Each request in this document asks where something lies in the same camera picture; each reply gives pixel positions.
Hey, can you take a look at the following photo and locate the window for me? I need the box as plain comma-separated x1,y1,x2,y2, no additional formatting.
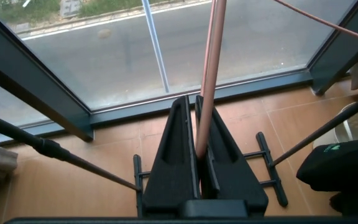
0,0,358,146

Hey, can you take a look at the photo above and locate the black clothes rack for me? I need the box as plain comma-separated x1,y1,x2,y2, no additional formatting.
0,85,358,218

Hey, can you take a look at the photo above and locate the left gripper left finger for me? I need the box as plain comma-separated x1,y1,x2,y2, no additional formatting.
142,95,202,218

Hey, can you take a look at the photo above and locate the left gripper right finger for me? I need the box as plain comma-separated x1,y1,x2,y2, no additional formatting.
195,95,269,218

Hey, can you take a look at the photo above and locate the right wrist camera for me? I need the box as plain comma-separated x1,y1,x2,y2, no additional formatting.
296,138,358,193

